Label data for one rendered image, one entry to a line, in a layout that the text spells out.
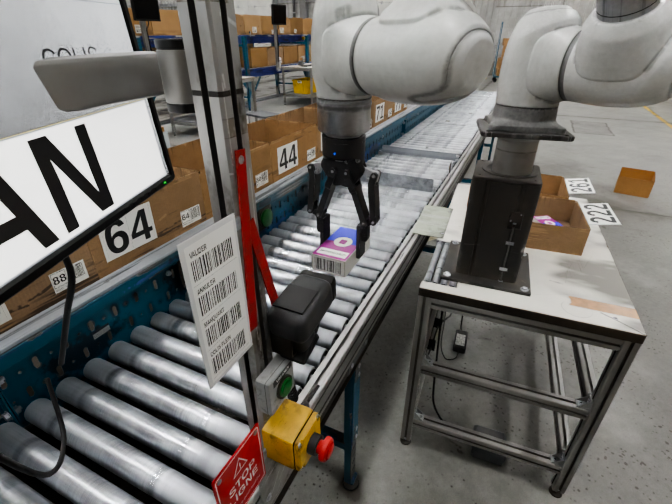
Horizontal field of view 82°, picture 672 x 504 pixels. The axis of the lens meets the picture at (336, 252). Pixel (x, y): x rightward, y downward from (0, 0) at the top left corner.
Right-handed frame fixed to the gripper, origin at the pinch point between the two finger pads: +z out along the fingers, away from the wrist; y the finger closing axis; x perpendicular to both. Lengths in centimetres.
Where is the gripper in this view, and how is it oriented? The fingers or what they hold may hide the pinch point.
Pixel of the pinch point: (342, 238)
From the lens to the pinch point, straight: 76.3
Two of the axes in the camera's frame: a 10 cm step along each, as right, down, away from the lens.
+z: 0.0, 8.7, 4.9
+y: -9.1, -2.1, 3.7
